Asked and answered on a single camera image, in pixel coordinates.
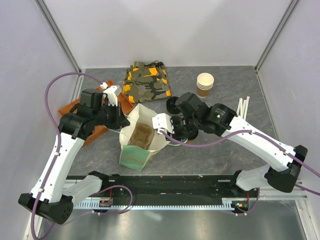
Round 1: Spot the camouflage folded cloth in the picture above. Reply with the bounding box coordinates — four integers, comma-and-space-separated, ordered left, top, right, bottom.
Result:
122, 60, 172, 104

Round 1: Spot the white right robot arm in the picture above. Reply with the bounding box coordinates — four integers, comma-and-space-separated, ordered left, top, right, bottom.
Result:
166, 92, 308, 197

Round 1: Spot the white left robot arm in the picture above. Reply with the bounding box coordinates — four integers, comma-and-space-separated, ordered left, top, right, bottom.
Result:
18, 85, 130, 225

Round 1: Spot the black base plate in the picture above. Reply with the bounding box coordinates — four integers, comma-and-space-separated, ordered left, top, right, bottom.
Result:
67, 173, 260, 200

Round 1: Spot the grey slotted cable duct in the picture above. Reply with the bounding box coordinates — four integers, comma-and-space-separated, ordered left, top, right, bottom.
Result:
73, 198, 249, 211

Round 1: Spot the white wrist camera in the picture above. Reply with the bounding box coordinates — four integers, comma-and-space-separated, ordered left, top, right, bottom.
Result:
100, 82, 121, 107
151, 113, 175, 134

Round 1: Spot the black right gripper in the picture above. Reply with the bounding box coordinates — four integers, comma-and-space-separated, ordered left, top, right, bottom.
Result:
165, 115, 200, 143

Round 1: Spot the orange wooden tray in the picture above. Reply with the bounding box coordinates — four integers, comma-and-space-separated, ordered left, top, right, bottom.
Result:
58, 81, 133, 146

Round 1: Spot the black lid stack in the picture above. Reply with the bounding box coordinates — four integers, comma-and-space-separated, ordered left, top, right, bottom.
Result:
166, 96, 181, 115

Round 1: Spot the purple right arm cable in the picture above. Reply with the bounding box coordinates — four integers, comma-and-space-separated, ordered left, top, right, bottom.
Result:
159, 129, 320, 218

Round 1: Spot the green patterned paper bag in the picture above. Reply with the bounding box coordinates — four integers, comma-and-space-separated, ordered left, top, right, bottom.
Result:
119, 103, 169, 171

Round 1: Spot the white wrapped straw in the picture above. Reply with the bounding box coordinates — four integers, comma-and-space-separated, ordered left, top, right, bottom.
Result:
238, 98, 247, 118
236, 97, 243, 116
242, 96, 250, 120

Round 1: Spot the paper cup stack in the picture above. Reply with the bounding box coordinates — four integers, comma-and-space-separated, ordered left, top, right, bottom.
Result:
196, 72, 215, 98

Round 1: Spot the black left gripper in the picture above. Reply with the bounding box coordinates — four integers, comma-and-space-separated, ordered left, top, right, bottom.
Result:
92, 101, 130, 130

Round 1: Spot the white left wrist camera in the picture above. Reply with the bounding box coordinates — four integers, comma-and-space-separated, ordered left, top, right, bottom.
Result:
100, 82, 121, 107

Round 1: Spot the brown pulp cup carrier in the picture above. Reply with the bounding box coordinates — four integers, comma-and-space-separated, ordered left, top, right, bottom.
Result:
130, 123, 155, 150

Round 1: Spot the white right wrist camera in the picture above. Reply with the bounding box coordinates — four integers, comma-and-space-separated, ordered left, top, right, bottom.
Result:
151, 113, 175, 134

